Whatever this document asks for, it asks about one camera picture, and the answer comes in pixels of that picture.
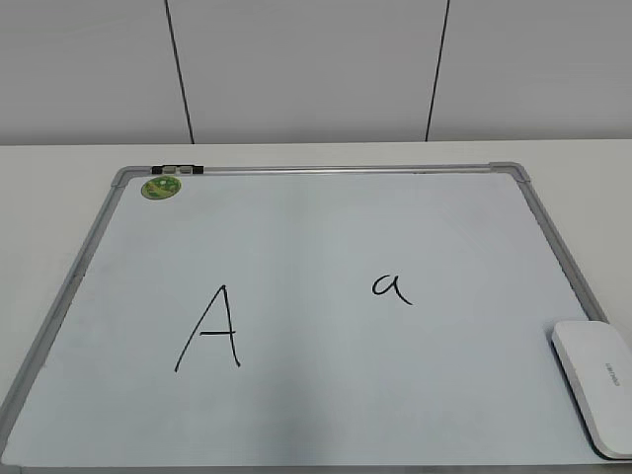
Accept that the green round magnet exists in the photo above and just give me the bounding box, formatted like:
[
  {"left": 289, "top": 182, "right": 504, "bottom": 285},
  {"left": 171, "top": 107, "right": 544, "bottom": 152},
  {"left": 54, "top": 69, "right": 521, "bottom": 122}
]
[{"left": 141, "top": 176, "right": 182, "bottom": 200}]

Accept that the white board with grey frame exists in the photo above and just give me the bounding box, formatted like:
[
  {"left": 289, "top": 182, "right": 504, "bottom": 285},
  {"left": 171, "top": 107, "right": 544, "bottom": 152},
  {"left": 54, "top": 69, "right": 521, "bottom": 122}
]
[{"left": 2, "top": 164, "right": 602, "bottom": 469}]

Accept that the white board eraser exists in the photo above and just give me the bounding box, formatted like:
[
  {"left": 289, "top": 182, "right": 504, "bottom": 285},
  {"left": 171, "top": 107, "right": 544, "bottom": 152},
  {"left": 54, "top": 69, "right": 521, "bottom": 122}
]
[{"left": 552, "top": 321, "right": 631, "bottom": 460}]

